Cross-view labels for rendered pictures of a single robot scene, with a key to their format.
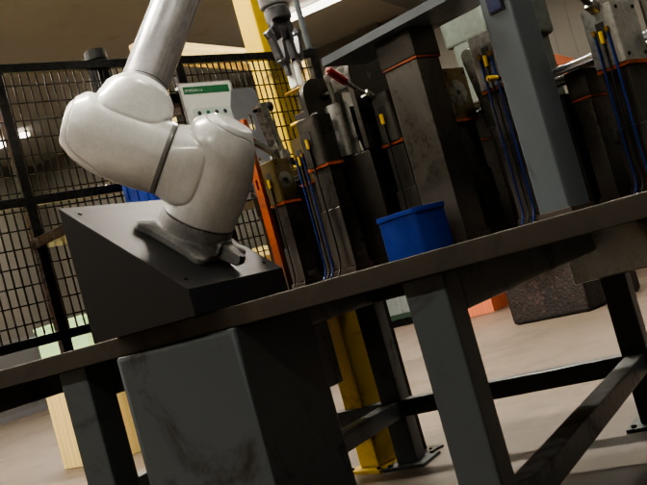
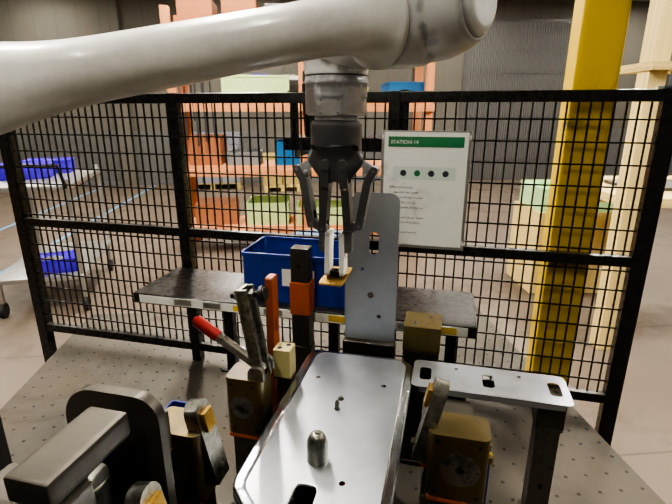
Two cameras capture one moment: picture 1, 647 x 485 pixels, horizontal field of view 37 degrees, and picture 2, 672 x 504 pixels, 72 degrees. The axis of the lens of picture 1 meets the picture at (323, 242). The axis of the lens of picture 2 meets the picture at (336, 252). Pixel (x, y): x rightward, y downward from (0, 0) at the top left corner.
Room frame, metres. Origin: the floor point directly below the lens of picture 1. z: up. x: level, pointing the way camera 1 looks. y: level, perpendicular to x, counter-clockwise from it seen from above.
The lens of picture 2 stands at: (2.32, -0.63, 1.50)
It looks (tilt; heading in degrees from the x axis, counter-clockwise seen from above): 17 degrees down; 56
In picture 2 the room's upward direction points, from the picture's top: straight up
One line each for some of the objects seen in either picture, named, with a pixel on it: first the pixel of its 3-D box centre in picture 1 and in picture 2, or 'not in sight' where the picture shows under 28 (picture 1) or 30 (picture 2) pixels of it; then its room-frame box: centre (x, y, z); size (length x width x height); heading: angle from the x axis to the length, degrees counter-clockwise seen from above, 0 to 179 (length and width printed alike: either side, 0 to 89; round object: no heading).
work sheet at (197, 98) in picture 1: (214, 126); (423, 191); (3.18, 0.25, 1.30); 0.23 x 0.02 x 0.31; 132
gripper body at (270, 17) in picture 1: (279, 23); (336, 151); (2.71, -0.05, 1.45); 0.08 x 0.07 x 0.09; 133
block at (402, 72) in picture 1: (432, 138); not in sight; (1.97, -0.27, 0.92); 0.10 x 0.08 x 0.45; 42
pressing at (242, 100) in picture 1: (255, 140); (370, 270); (2.91, 0.12, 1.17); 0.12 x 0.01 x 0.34; 132
